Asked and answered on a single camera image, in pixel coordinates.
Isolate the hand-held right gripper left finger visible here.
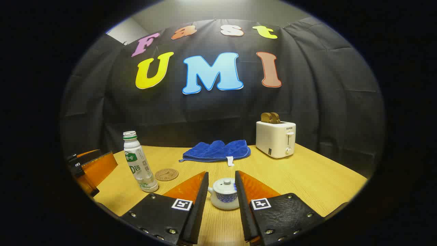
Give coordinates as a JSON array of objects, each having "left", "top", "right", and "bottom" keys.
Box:
[{"left": 119, "top": 171, "right": 209, "bottom": 246}]

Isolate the blue towel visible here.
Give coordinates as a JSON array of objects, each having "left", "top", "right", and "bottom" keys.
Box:
[{"left": 179, "top": 139, "right": 251, "bottom": 167}]

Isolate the white toaster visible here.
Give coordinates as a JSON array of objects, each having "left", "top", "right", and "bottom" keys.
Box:
[{"left": 256, "top": 121, "right": 297, "bottom": 159}]

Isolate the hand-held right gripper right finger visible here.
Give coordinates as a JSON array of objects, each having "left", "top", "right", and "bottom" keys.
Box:
[{"left": 235, "top": 170, "right": 325, "bottom": 246}]

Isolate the round brown coaster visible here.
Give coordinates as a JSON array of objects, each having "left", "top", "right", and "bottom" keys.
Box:
[{"left": 155, "top": 168, "right": 179, "bottom": 181}]

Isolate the clear green label water bottle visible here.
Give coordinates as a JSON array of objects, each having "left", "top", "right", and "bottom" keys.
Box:
[{"left": 123, "top": 131, "right": 159, "bottom": 193}]

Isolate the black backdrop cloth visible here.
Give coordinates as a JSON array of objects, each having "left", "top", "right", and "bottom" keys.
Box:
[{"left": 60, "top": 19, "right": 386, "bottom": 178}]

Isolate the white teacup lid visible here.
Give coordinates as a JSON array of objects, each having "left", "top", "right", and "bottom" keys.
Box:
[{"left": 214, "top": 178, "right": 236, "bottom": 192}]

